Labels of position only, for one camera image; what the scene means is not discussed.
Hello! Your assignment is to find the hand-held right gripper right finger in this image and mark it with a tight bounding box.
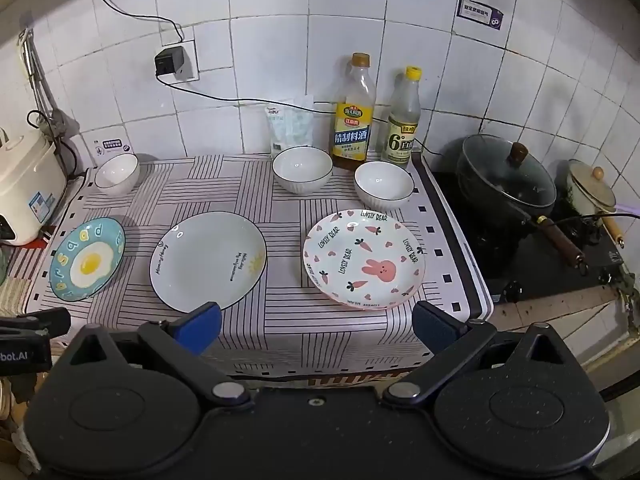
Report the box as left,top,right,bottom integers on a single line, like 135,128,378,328
382,300,572,409

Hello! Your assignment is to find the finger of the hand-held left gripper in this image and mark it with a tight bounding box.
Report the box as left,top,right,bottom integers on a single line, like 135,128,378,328
0,307,72,342

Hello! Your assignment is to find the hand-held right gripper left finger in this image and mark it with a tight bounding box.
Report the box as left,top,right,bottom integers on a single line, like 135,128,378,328
65,302,254,409

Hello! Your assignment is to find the white plate with sun print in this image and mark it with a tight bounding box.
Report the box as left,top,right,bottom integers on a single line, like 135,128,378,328
149,211,268,314

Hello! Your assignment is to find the blue fried egg plate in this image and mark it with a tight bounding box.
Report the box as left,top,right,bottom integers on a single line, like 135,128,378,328
49,217,126,303

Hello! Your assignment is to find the pink rabbit print plate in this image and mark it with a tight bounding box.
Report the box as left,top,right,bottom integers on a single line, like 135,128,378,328
302,208,427,311

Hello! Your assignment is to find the white bowl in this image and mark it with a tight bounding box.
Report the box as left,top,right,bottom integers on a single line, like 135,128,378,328
271,145,334,196
353,160,416,212
93,152,141,197

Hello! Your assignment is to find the checked yellow cloth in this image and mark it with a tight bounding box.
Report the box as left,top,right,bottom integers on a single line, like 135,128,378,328
0,277,32,315

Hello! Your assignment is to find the striped tablecloth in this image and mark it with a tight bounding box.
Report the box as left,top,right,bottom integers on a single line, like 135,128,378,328
24,152,497,378

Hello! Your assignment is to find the black gas stove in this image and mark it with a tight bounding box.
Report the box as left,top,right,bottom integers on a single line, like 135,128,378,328
429,169,627,305

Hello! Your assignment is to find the white rice cooker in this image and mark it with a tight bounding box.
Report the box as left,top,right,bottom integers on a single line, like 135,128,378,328
0,127,69,247

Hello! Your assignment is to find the glass wok lid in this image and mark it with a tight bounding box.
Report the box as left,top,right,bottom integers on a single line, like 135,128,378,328
460,133,557,207

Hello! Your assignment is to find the clear vinegar bottle yellow cap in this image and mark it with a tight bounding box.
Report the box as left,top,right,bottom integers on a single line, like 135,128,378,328
380,65,422,169

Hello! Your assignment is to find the cream enamel pot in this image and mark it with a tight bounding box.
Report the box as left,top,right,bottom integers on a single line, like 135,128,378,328
566,158,627,250

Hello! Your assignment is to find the yellow label cooking wine bottle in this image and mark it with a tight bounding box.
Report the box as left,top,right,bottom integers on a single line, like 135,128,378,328
330,52,377,171

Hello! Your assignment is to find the clear plastic bag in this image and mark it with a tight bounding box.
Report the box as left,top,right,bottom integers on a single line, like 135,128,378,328
264,94,315,159

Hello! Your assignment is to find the black power adapter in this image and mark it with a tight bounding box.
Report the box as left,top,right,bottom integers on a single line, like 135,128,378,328
153,45,185,80

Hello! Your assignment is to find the black wok with wooden handle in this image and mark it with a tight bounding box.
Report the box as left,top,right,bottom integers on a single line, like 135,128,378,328
455,157,589,275

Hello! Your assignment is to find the small white wall sticker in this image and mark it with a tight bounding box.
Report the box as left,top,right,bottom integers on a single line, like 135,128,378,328
92,134,132,159

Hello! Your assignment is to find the grey hanging cord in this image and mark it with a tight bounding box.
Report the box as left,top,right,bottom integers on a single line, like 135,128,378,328
19,26,77,142

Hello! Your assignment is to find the white wall socket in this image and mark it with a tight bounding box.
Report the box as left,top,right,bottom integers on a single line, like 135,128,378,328
159,26,201,84

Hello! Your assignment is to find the purple edged wall sticker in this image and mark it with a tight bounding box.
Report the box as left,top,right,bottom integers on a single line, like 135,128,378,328
455,0,504,31

